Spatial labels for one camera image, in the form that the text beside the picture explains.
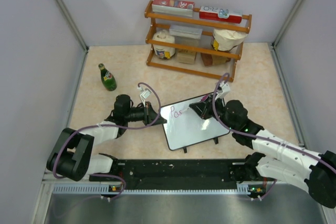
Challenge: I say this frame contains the white marker pen magenta cap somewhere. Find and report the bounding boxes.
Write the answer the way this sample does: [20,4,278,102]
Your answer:
[182,95,208,112]

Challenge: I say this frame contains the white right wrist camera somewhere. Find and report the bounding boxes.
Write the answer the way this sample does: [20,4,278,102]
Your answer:
[215,81,230,100]

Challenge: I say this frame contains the white whiteboard black frame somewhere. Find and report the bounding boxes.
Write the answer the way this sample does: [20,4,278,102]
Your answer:
[160,94,229,151]

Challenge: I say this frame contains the white wrapped jar right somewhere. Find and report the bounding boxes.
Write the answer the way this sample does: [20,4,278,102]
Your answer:
[211,29,248,51]

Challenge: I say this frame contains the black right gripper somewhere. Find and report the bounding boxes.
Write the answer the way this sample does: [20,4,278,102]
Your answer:
[191,93,237,131]

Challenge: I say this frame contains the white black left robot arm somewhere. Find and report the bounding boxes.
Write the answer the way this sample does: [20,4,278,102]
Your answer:
[46,94,167,181]

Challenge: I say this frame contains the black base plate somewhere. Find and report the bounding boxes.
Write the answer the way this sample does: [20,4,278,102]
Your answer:
[89,158,266,190]

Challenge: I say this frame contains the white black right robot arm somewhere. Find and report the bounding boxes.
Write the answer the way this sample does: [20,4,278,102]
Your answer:
[188,97,335,208]

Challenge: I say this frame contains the brown bread package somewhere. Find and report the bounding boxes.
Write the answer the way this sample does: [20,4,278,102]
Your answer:
[201,53,230,67]

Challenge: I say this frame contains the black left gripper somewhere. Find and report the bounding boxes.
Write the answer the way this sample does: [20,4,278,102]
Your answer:
[125,101,166,126]

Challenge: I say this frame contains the orange wooden shelf rack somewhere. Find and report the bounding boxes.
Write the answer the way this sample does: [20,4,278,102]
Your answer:
[144,0,252,82]

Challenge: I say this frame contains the grey slotted cable duct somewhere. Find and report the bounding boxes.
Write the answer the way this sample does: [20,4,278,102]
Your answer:
[52,184,265,195]

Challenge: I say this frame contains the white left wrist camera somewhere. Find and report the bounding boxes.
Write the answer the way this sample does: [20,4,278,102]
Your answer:
[137,86,152,106]

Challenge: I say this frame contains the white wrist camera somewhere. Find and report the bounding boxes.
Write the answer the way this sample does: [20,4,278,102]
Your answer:
[137,86,152,106]
[215,81,230,100]

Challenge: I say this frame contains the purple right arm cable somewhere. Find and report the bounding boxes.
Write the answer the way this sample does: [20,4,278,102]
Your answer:
[212,72,336,175]

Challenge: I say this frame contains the red white box right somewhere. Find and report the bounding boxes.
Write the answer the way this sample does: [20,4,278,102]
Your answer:
[199,6,243,24]

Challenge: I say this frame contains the tan cardboard box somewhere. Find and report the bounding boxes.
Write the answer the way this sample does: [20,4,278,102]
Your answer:
[176,49,197,65]

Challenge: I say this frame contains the red white box left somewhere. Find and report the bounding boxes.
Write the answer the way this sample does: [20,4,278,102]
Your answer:
[152,0,195,17]

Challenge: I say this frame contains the red white box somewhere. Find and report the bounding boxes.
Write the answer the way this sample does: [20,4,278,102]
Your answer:
[152,0,195,17]
[199,6,243,24]

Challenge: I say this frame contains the green glass bottle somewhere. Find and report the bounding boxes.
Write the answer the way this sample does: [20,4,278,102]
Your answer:
[98,63,117,91]

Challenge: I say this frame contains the clear plastic container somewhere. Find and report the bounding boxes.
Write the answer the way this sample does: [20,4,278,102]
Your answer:
[169,25,203,47]

